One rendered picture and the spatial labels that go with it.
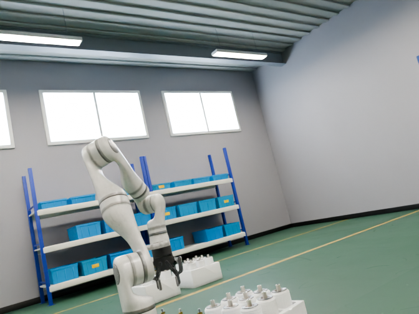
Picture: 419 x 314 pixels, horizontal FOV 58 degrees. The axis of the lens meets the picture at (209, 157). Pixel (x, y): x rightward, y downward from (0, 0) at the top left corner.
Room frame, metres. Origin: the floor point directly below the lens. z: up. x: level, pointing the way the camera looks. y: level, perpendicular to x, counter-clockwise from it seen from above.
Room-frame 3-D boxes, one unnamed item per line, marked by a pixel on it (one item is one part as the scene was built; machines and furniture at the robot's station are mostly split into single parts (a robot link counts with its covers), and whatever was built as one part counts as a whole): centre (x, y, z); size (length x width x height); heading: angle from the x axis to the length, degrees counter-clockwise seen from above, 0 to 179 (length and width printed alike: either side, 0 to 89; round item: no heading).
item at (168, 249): (1.49, 0.26, 0.57); 0.08 x 0.08 x 0.09
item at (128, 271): (1.11, 0.29, 0.54); 0.09 x 0.09 x 0.17; 31
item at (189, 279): (4.35, 0.43, 0.09); 0.39 x 0.39 x 0.18; 39
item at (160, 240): (1.47, 0.26, 0.64); 0.11 x 0.09 x 0.06; 177
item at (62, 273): (5.71, 2.52, 0.36); 0.50 x 0.38 x 0.21; 37
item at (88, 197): (5.94, 2.16, 1.38); 0.50 x 0.38 x 0.11; 36
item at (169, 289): (3.97, 0.86, 0.09); 0.39 x 0.39 x 0.18; 43
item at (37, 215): (6.64, 1.29, 0.97); 3.68 x 0.64 x 1.94; 126
